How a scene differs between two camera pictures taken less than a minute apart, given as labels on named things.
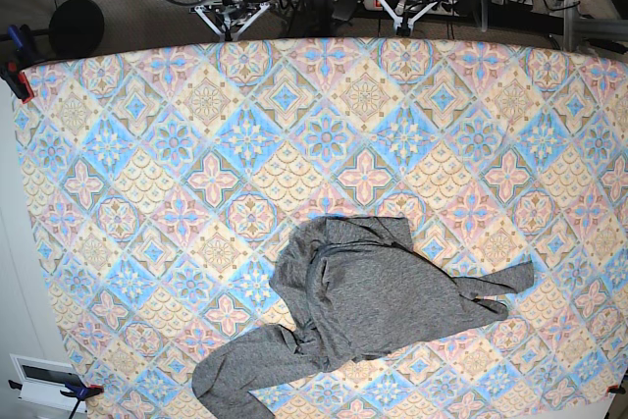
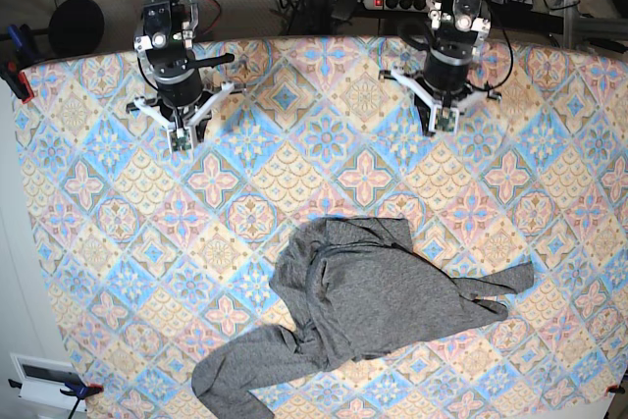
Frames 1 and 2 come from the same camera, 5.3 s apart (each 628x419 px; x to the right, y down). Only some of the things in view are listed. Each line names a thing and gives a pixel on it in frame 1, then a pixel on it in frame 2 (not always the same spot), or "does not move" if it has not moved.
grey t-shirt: x=352 y=288 does not move
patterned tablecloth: x=166 y=176 does not move
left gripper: x=234 y=7 -> x=178 y=88
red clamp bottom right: x=615 y=389 does not move
